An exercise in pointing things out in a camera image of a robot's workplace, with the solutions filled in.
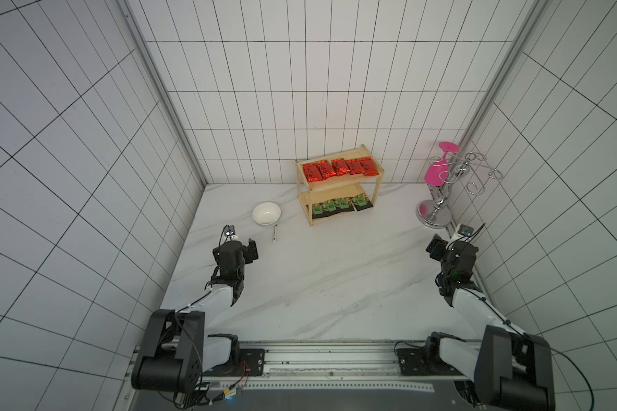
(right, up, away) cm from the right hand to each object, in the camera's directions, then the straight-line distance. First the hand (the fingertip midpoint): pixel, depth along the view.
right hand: (436, 234), depth 87 cm
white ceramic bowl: (-63, +7, +19) cm, 66 cm away
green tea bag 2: (-35, +10, +23) cm, 43 cm away
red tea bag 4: (-38, +24, +8) cm, 46 cm away
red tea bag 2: (-27, +25, +8) cm, 38 cm away
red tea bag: (-22, +25, +8) cm, 34 cm away
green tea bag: (-41, +8, +20) cm, 46 cm away
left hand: (-71, -4, +4) cm, 71 cm away
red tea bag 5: (-43, +22, +6) cm, 49 cm away
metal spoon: (-58, -3, +13) cm, 60 cm away
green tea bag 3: (-29, +11, +23) cm, 39 cm away
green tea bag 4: (-22, +12, +23) cm, 34 cm away
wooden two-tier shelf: (-34, +19, +6) cm, 39 cm away
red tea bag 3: (-32, +25, +8) cm, 42 cm away
